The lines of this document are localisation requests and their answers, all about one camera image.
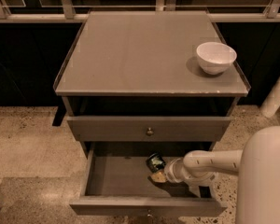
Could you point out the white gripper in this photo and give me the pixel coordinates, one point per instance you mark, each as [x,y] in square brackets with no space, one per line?
[172,172]

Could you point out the green soda can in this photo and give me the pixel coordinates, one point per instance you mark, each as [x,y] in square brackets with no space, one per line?
[155,162]

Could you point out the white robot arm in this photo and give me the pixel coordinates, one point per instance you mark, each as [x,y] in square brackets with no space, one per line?
[257,167]

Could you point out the brass middle drawer knob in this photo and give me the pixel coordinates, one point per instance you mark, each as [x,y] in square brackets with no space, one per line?
[149,213]

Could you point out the brass drawer knob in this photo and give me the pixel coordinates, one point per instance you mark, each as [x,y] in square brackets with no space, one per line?
[150,131]
[149,213]

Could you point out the open grey middle drawer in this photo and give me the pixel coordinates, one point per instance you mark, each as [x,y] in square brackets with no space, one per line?
[117,183]

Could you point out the brass top drawer knob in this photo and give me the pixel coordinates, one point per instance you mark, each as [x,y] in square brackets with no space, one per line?
[150,131]

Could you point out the closed grey top drawer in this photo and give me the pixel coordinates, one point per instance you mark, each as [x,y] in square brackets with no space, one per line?
[130,129]

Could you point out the grey drawer cabinet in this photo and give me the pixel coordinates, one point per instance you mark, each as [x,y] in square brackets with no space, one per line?
[144,64]

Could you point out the white ceramic bowl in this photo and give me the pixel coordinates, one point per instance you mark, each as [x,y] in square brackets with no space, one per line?
[215,58]

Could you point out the white metal railing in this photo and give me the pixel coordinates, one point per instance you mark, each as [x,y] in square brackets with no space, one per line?
[68,3]

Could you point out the white pipe post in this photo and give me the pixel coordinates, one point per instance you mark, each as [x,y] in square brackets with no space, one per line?
[272,101]

